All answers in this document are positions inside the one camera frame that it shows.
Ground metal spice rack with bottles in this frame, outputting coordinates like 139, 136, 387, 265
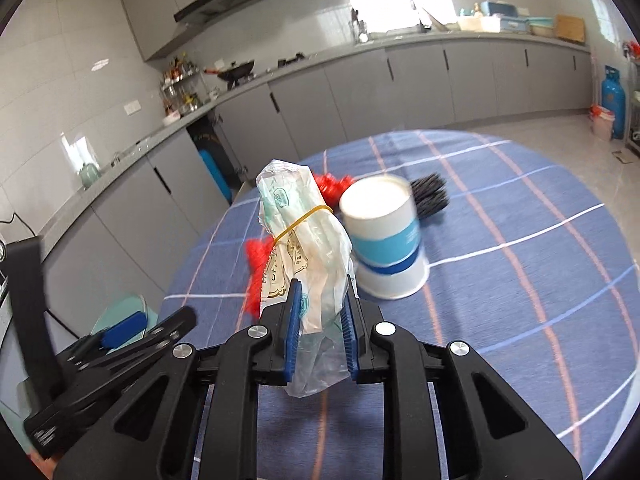
159, 57, 203, 116

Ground clear printed plastic bag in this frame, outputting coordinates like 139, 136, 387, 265
255, 159, 357, 400

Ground white and blue paper cup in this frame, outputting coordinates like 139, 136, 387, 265
339, 175, 431, 301

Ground grey upper cabinets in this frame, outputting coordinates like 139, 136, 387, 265
118, 0, 288, 62

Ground knife holder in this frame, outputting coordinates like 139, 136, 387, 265
350, 7, 370, 43

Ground white plastic tub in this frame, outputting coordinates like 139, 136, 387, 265
457, 15, 501, 33

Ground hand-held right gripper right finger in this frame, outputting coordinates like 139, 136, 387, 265
340, 290, 583, 480

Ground gas stove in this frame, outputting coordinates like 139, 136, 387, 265
255, 51, 307, 78

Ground blue storage box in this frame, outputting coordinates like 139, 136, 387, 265
480, 1, 530, 18

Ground wooden cutting board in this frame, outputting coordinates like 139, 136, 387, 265
555, 14, 586, 45

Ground grey kitchen base cabinets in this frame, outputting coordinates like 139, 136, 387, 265
0, 30, 598, 361

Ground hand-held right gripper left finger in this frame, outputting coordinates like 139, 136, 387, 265
52, 280, 306, 480

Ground blue gas cylinder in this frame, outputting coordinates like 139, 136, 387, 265
600, 65, 627, 140

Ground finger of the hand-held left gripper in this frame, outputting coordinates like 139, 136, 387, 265
55, 306, 197, 401
10, 237, 66, 403

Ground steel faucet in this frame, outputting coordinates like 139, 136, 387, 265
409, 0, 435, 33

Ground white bucket with red rim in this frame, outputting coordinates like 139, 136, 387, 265
589, 104, 617, 141

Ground red mesh net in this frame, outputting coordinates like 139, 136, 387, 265
244, 172, 356, 318

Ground black microwave cable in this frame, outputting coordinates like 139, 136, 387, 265
0, 211, 40, 237

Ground blue plaid tablecloth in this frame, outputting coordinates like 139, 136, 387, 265
160, 130, 640, 480

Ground black wok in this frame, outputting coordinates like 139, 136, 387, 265
204, 59, 257, 85

